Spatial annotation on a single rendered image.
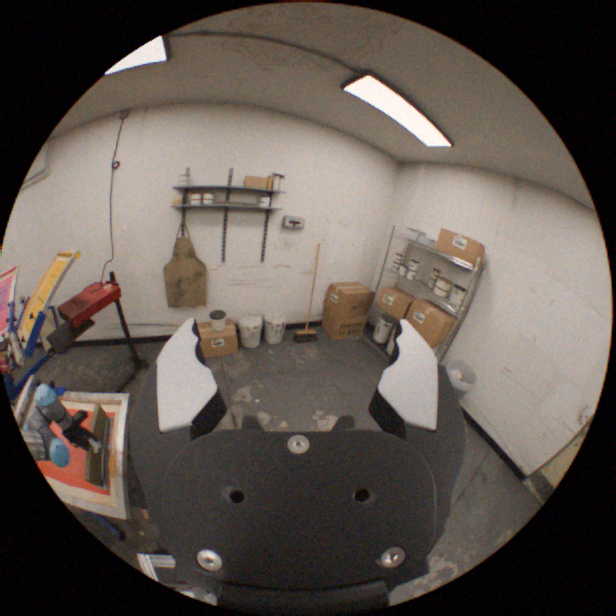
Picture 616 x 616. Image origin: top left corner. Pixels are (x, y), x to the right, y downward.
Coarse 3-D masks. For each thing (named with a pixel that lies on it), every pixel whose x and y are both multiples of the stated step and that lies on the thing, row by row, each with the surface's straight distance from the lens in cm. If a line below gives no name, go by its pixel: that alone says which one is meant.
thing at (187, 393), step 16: (192, 320) 13; (176, 336) 12; (192, 336) 11; (176, 352) 10; (192, 352) 10; (160, 368) 10; (176, 368) 9; (192, 368) 9; (208, 368) 9; (160, 384) 9; (176, 384) 9; (192, 384) 8; (208, 384) 8; (160, 400) 8; (176, 400) 8; (192, 400) 8; (208, 400) 8; (160, 416) 8; (176, 416) 8; (192, 416) 7; (208, 416) 8; (208, 432) 8
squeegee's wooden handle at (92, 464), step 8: (96, 408) 104; (96, 416) 102; (104, 416) 107; (96, 424) 101; (96, 432) 100; (88, 456) 96; (96, 456) 98; (88, 464) 95; (96, 464) 98; (88, 472) 94; (96, 472) 97; (88, 480) 94; (96, 480) 97
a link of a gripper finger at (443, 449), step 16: (448, 384) 10; (448, 400) 9; (448, 416) 8; (400, 432) 8; (416, 432) 7; (432, 432) 8; (448, 432) 8; (464, 432) 8; (416, 448) 7; (432, 448) 7; (448, 448) 8; (464, 448) 8; (432, 464) 7; (448, 464) 7; (448, 480) 7; (448, 496) 7; (448, 512) 7
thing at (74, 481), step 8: (40, 464) 134; (48, 464) 129; (48, 472) 128; (56, 472) 123; (64, 472) 118; (64, 480) 118; (72, 480) 114; (80, 480) 110; (88, 488) 106; (96, 488) 103
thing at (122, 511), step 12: (60, 396) 138; (72, 396) 130; (84, 396) 124; (96, 396) 118; (108, 396) 114; (120, 396) 110; (120, 408) 106; (120, 420) 102; (120, 432) 99; (120, 444) 96; (120, 456) 94; (120, 468) 93; (120, 480) 92; (60, 492) 114; (120, 492) 91; (72, 504) 108; (84, 504) 102; (96, 504) 98; (120, 504) 91; (120, 516) 91
